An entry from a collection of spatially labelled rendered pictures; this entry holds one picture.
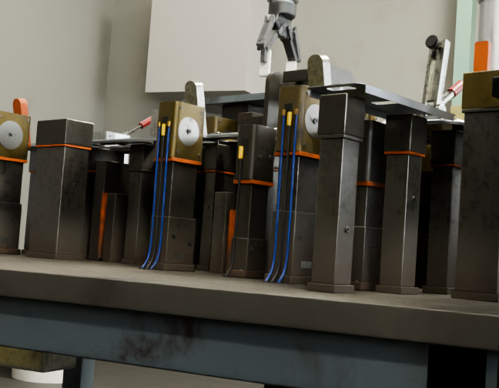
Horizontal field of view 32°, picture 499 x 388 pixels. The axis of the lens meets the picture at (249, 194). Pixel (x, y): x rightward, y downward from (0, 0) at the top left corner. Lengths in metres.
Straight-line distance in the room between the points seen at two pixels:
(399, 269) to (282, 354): 0.33
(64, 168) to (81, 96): 3.62
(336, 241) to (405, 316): 0.24
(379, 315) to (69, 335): 0.48
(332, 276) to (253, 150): 0.45
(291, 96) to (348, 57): 3.62
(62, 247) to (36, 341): 0.74
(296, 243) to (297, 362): 0.41
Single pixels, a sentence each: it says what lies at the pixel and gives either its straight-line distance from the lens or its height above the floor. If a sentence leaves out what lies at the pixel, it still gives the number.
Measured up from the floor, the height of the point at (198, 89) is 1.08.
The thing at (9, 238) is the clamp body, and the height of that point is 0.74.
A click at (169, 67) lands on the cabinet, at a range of 5.27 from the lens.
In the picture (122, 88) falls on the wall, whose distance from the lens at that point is 5.81.
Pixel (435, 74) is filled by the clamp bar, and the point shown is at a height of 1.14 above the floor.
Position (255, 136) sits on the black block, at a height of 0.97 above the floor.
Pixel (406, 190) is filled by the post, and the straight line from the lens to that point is 1.38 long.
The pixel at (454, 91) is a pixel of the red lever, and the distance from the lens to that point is 1.88.
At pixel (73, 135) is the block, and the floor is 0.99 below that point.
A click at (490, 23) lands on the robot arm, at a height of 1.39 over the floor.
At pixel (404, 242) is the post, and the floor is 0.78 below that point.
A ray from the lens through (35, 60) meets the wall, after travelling 5.32.
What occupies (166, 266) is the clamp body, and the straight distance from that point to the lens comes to 1.74.
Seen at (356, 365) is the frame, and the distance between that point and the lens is 1.09.
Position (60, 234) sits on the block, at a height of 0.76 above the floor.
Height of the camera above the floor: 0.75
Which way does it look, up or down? 4 degrees up
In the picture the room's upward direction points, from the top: 4 degrees clockwise
